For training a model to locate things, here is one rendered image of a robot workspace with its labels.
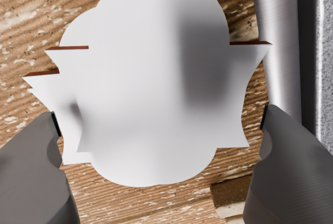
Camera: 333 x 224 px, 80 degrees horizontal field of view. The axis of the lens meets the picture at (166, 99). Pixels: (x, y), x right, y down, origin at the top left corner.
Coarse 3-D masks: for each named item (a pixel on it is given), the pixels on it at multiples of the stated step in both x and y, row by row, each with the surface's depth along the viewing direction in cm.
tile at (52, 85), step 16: (80, 16) 11; (64, 32) 11; (80, 32) 11; (32, 80) 12; (48, 80) 12; (64, 80) 12; (48, 96) 13; (64, 96) 13; (64, 112) 14; (64, 128) 14; (80, 128) 14; (64, 144) 15; (64, 160) 16; (80, 160) 16; (96, 160) 16; (112, 160) 16; (112, 176) 16; (128, 176) 17
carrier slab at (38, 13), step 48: (0, 0) 12; (48, 0) 12; (96, 0) 12; (240, 0) 12; (0, 48) 13; (48, 48) 13; (0, 96) 15; (0, 144) 17; (96, 192) 20; (144, 192) 20; (192, 192) 21
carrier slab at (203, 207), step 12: (180, 204) 22; (192, 204) 22; (204, 204) 22; (132, 216) 23; (144, 216) 22; (156, 216) 22; (168, 216) 22; (180, 216) 22; (192, 216) 22; (204, 216) 23; (216, 216) 23
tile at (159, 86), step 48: (144, 0) 10; (192, 0) 10; (96, 48) 11; (144, 48) 11; (192, 48) 11; (240, 48) 11; (96, 96) 12; (144, 96) 12; (192, 96) 12; (240, 96) 12; (96, 144) 14; (144, 144) 14; (192, 144) 14; (240, 144) 14
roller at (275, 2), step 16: (256, 0) 14; (272, 0) 14; (288, 0) 14; (256, 16) 15; (272, 16) 14; (288, 16) 14; (272, 32) 15; (288, 32) 15; (272, 48) 16; (288, 48) 16; (272, 64) 16; (288, 64) 16; (272, 80) 17; (288, 80) 17; (272, 96) 18; (288, 96) 17; (288, 112) 18
